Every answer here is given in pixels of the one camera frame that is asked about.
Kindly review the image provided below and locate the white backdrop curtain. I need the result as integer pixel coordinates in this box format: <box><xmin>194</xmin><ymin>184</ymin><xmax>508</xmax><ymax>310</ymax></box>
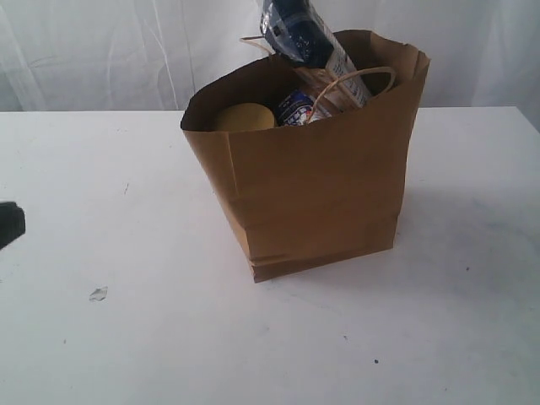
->
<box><xmin>1</xmin><ymin>0</ymin><xmax>539</xmax><ymax>121</ymax></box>

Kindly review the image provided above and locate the spaghetti pack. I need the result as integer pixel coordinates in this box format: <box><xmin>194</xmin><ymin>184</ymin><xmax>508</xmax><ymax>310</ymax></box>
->
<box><xmin>260</xmin><ymin>0</ymin><xmax>371</xmax><ymax>112</ymax></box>

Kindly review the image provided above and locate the small white blue milk carton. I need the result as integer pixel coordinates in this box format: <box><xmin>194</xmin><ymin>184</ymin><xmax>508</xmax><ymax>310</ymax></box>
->
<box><xmin>274</xmin><ymin>89</ymin><xmax>323</xmax><ymax>127</ymax></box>

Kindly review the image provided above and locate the brown paper shopping bag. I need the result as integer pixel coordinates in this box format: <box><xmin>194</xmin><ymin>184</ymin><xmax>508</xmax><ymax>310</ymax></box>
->
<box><xmin>181</xmin><ymin>30</ymin><xmax>430</xmax><ymax>282</ymax></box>

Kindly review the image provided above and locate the torn clear plastic scrap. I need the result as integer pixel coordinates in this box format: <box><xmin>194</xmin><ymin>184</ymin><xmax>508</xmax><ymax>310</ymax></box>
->
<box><xmin>89</xmin><ymin>286</ymin><xmax>108</xmax><ymax>302</ymax></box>

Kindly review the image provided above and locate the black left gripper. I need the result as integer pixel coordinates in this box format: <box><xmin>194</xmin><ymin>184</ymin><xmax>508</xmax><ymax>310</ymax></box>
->
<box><xmin>0</xmin><ymin>202</ymin><xmax>26</xmax><ymax>249</ymax></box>

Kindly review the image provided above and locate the glass nut jar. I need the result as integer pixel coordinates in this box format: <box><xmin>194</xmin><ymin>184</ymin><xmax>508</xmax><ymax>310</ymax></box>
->
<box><xmin>213</xmin><ymin>103</ymin><xmax>277</xmax><ymax>132</ymax></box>

